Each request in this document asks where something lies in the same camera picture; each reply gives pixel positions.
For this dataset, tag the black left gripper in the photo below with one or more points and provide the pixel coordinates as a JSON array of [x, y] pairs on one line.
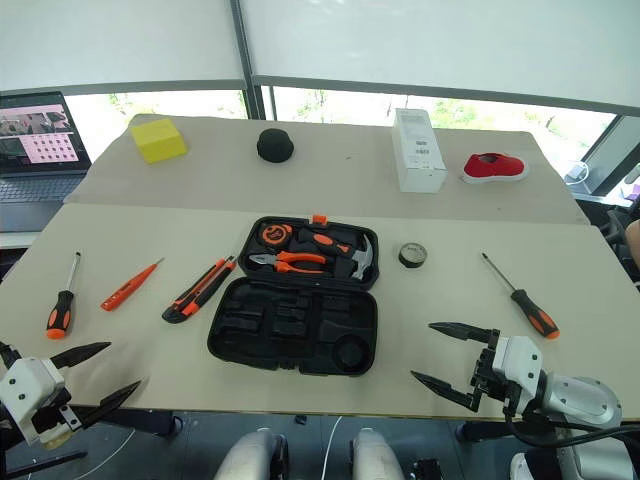
[[69, 412]]

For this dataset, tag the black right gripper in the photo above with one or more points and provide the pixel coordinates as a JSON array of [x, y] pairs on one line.
[[487, 370]]

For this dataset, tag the orange voltage tester pen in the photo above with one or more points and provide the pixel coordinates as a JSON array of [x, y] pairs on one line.
[[127, 287]]

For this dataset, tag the black electrical tape roll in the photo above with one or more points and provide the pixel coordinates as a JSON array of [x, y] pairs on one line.
[[406, 260]]

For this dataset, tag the orange black utility knife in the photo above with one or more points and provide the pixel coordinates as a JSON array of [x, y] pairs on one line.
[[197, 292]]

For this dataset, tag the black tool case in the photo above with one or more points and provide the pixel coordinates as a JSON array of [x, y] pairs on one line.
[[300, 330]]

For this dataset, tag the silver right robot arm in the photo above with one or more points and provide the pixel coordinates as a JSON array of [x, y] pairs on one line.
[[580, 400]]

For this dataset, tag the silver rounded robot leg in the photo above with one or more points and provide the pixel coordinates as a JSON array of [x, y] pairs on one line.
[[250, 455], [375, 455]]

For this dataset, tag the red slip-on shoe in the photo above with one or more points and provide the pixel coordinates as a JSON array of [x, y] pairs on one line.
[[492, 170]]

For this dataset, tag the white cardboard box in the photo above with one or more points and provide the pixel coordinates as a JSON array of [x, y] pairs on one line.
[[417, 155]]

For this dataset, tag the black office chair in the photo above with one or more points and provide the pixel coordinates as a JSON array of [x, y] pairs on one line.
[[620, 240]]

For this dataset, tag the orange black tape measure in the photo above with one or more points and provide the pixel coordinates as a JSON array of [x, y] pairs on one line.
[[276, 234]]

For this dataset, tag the small white device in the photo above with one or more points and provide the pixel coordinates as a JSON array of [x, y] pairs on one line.
[[577, 174]]

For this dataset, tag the open laptop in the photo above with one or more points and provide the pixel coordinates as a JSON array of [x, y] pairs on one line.
[[35, 150]]

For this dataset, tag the yellow block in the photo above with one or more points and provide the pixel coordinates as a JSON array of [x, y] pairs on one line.
[[160, 142]]

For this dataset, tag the black round knob object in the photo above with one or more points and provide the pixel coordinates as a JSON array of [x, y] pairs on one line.
[[275, 146]]

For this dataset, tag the white roller blind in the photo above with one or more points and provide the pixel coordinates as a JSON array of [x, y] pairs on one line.
[[450, 45], [115, 40]]

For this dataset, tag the grey window mullion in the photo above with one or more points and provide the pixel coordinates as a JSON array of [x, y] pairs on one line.
[[250, 75]]

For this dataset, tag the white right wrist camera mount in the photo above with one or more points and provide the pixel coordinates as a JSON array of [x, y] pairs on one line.
[[520, 367]]

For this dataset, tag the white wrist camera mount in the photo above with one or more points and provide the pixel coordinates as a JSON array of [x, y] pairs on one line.
[[27, 395], [520, 367]]

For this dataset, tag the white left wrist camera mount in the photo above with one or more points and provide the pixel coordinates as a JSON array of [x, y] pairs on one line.
[[27, 395]]

